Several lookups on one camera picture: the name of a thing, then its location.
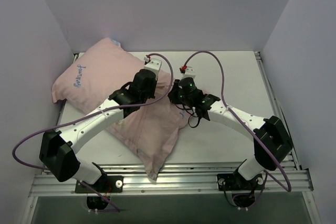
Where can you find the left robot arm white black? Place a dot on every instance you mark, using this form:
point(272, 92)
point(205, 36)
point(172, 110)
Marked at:
point(59, 148)

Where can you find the aluminium right side rail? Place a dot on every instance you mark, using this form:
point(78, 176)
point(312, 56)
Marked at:
point(276, 108)

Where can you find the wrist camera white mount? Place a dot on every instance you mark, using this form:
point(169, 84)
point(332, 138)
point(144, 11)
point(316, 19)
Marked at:
point(152, 64)
point(187, 72)

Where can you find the aluminium left side rail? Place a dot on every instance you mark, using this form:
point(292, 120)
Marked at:
point(71, 74)

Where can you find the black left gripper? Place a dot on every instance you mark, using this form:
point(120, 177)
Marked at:
point(150, 87)

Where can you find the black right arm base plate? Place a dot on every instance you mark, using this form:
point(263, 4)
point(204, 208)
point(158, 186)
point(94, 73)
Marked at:
point(227, 182)

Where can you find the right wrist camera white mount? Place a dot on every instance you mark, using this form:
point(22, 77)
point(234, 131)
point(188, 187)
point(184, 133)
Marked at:
point(187, 72)

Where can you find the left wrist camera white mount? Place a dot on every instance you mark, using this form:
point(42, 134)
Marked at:
point(152, 64)

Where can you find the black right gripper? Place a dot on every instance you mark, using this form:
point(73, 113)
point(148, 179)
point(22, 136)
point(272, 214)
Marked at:
point(174, 94)

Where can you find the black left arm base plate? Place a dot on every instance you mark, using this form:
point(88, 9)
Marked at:
point(108, 184)

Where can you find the aluminium front mounting rail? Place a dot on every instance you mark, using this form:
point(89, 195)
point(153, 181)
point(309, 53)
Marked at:
point(173, 179)

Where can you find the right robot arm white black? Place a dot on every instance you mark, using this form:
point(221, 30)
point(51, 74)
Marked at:
point(271, 141)

